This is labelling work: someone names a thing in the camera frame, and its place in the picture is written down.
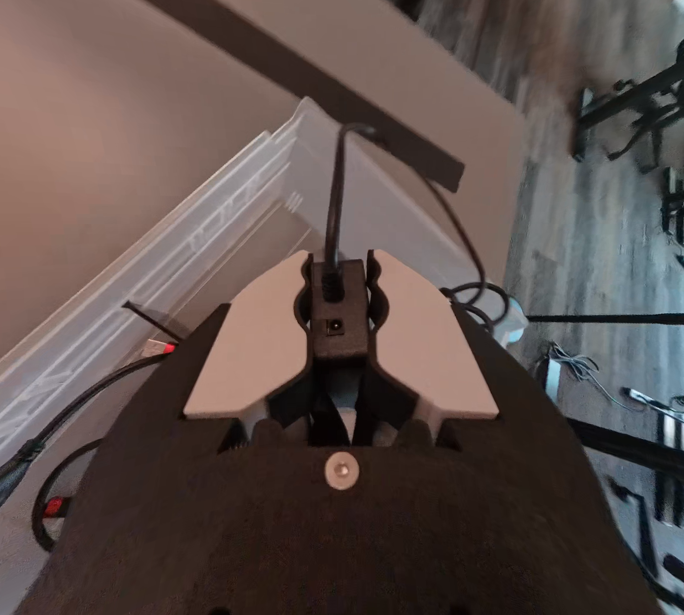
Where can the black flat pouch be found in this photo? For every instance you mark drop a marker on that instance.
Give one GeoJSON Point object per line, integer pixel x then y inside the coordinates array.
{"type": "Point", "coordinates": [155, 323]}

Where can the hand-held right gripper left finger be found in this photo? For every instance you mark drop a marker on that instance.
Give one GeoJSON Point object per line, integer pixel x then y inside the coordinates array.
{"type": "Point", "coordinates": [251, 353]}

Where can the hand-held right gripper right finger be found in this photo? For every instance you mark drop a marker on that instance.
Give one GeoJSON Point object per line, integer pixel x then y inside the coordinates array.
{"type": "Point", "coordinates": [433, 358]}

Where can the white plastic bin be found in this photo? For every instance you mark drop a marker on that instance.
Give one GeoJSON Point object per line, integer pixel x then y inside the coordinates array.
{"type": "Point", "coordinates": [160, 278]}

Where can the black multi-port usb hub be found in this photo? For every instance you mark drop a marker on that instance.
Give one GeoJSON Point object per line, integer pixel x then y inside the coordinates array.
{"type": "Point", "coordinates": [342, 342]}

